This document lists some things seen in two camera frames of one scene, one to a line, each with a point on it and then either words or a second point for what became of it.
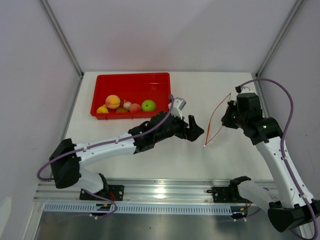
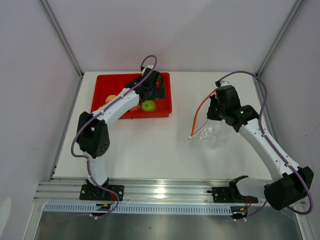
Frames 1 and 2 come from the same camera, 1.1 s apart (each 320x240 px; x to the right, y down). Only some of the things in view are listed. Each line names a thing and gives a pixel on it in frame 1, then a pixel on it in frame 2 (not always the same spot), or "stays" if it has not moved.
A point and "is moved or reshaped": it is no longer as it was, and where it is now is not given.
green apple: [148, 105] stays
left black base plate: [114, 192] stays
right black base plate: [222, 194] stays
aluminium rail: [140, 191] stays
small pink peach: [135, 107] stays
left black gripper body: [176, 128] -> [157, 93]
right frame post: [294, 14] stays
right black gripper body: [232, 118] -> [215, 111]
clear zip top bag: [215, 123] is moved or reshaped
